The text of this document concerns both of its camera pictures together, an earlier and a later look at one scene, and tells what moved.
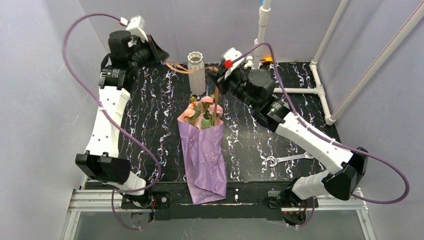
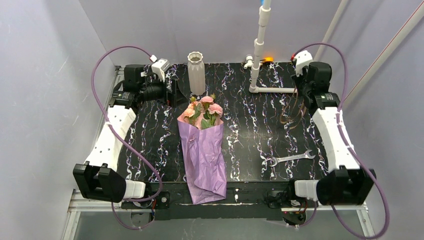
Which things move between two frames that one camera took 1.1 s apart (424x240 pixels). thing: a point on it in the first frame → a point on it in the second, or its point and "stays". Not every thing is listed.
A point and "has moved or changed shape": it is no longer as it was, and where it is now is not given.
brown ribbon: [177, 69] has moved or changed shape
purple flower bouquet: [204, 147] stays
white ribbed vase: [196, 80] stays
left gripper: [156, 48] → [170, 91]
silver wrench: [307, 155] stays
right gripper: [222, 77] → [301, 94]
